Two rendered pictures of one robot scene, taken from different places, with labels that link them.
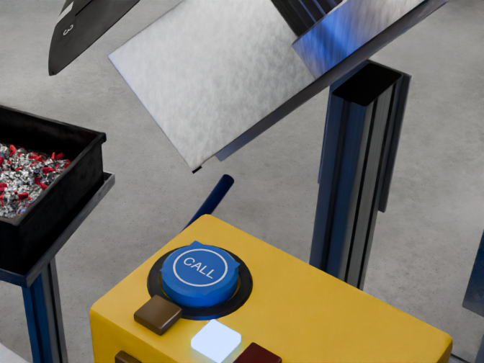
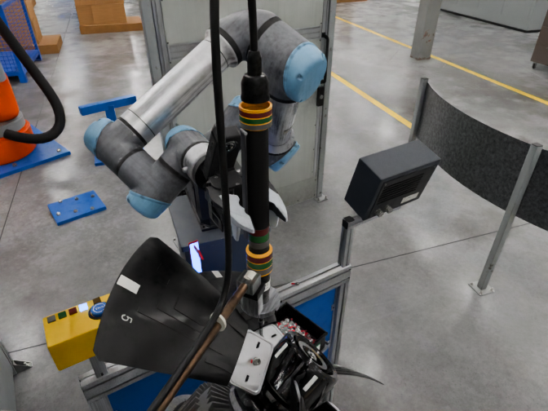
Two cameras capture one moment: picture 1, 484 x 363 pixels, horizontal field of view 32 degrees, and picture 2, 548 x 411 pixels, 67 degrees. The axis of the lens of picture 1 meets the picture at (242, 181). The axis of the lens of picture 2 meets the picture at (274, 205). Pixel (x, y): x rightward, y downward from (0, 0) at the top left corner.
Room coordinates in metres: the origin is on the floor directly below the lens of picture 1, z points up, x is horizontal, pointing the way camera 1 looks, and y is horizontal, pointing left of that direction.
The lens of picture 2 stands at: (1.00, -0.43, 1.86)
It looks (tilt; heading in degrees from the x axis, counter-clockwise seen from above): 34 degrees down; 116
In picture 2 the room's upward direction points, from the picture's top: straight up
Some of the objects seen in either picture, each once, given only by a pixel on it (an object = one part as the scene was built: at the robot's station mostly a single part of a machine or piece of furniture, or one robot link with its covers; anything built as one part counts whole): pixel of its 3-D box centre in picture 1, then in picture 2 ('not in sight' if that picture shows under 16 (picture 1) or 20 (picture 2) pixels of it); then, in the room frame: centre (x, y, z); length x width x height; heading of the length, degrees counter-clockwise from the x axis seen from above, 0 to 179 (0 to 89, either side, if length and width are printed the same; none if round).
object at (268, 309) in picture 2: not in sight; (257, 286); (0.76, 0.02, 1.34); 0.09 x 0.07 x 0.10; 91
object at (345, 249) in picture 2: not in sight; (346, 242); (0.75, 0.67, 0.96); 0.03 x 0.03 x 0.20; 57
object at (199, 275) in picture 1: (199, 276); (99, 309); (0.32, 0.02, 1.08); 0.04 x 0.04 x 0.02
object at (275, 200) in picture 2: not in sight; (271, 212); (0.77, 0.06, 1.48); 0.09 x 0.03 x 0.06; 158
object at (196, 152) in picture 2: not in sight; (205, 166); (0.60, 0.13, 1.48); 0.08 x 0.05 x 0.08; 56
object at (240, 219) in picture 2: not in sight; (236, 224); (0.73, 0.00, 1.48); 0.09 x 0.03 x 0.06; 135
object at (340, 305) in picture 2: not in sight; (333, 348); (0.75, 0.67, 0.39); 0.04 x 0.04 x 0.78; 57
